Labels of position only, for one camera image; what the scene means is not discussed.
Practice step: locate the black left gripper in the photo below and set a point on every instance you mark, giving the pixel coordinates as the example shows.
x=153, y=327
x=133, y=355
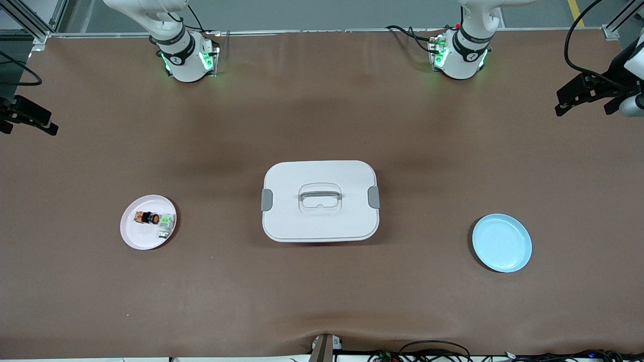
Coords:
x=607, y=83

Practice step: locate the orange push button switch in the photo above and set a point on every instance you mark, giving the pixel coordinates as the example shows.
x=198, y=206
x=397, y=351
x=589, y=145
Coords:
x=148, y=217

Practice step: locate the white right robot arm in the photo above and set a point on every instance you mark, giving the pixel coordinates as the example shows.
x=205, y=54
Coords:
x=183, y=61

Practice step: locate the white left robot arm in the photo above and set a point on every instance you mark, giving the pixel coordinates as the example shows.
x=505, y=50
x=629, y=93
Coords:
x=465, y=56

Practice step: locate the white lidded storage box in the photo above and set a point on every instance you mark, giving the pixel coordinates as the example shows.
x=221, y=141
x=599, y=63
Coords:
x=322, y=221

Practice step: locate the pink round plate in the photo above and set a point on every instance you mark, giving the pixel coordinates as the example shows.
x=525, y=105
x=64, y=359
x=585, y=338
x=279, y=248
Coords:
x=138, y=236

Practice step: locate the light blue round plate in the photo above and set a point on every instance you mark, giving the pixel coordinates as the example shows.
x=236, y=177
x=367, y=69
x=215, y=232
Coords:
x=503, y=247

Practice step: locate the brown table mat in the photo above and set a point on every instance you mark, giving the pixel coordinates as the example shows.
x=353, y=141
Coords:
x=322, y=296

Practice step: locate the aluminium frame profile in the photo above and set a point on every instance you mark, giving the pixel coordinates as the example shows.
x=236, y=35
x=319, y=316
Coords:
x=30, y=22
x=619, y=22

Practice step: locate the green push button switch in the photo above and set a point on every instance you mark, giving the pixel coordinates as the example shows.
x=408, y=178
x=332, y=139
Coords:
x=166, y=221

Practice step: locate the front camera mount bracket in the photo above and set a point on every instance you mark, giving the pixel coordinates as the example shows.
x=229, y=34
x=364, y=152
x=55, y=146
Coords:
x=323, y=348

